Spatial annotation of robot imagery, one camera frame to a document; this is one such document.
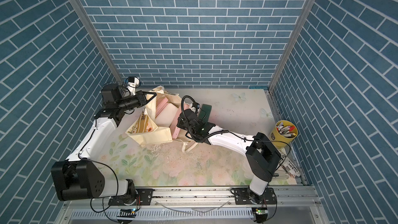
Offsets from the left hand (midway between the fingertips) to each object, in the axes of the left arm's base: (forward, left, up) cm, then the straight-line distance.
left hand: (159, 95), depth 75 cm
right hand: (-5, -8, -13) cm, 17 cm away
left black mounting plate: (-39, +7, -32) cm, 50 cm away
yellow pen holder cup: (-10, -66, -20) cm, 70 cm away
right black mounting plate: (-39, -41, -30) cm, 63 cm away
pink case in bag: (+8, +4, -17) cm, 19 cm away
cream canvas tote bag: (-11, +9, -14) cm, 20 cm away
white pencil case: (+1, 0, -19) cm, 19 cm away
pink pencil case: (-10, -7, -16) cm, 20 cm away
